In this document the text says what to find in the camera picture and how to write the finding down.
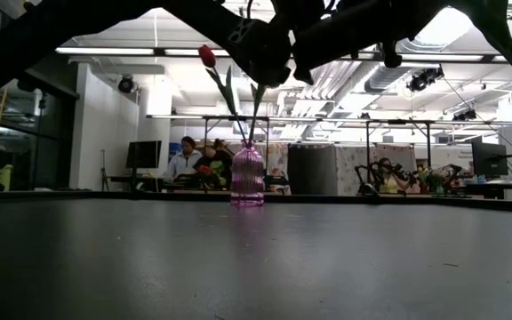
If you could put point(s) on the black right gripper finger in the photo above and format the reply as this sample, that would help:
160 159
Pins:
304 74
391 55

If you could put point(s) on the red artificial tulip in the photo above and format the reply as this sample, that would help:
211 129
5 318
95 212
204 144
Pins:
207 56
258 93

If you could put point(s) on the black artificial tulip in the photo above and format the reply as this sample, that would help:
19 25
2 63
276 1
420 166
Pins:
496 26

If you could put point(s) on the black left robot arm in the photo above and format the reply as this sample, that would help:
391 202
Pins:
82 35

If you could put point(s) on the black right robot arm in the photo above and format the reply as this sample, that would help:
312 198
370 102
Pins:
425 13

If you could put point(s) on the black background robot arm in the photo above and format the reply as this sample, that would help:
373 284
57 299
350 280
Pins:
365 178

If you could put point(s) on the pink ribbed glass vase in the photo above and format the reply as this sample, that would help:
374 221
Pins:
246 178

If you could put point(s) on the black ceiling spotlights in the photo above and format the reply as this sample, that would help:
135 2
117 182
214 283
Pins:
425 79

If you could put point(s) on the ceiling light strip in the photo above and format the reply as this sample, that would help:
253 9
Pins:
105 51
451 58
185 52

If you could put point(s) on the black divider panel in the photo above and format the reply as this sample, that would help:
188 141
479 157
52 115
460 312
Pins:
311 169

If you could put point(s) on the floral cloth partition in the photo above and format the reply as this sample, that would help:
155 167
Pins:
354 164

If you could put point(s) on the person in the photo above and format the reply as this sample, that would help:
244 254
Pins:
184 162
389 178
215 156

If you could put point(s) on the red background flower bunch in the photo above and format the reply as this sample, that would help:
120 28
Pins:
204 170

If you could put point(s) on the dark background monitor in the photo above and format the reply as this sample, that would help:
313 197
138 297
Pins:
144 154
489 159

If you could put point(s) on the thin black stand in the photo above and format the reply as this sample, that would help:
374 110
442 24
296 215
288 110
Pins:
103 173

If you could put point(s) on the yellow green plastic object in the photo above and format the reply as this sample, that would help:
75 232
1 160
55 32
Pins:
5 175

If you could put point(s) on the black metal frame rack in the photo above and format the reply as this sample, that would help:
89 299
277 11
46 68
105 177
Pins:
327 120

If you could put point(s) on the black table frame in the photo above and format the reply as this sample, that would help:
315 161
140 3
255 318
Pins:
327 200

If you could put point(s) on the round black wall speaker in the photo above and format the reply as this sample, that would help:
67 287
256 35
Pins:
125 84

